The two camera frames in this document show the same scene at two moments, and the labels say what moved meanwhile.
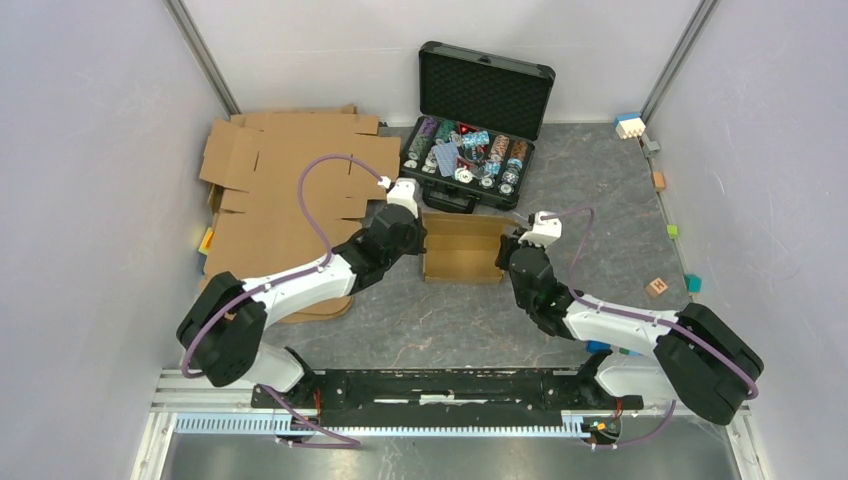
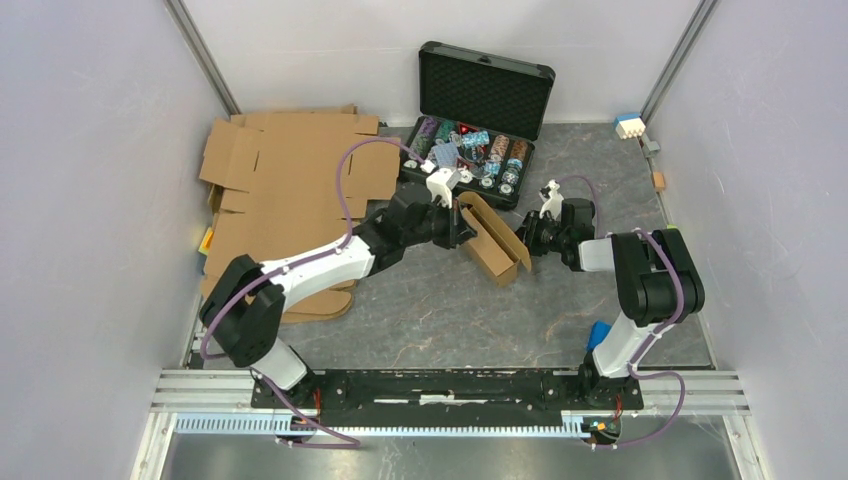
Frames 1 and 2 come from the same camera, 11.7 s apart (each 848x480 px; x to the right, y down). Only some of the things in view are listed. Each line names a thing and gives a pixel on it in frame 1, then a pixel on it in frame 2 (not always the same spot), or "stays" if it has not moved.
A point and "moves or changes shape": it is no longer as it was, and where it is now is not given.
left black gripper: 419,235 -> 457,231
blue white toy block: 629,125 stays
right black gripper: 509,244 -> 531,224
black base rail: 443,398 stays
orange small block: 658,181 stays
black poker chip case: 480,118 stays
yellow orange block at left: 206,242 stays
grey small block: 653,148 stays
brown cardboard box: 463,248 moves or changes shape
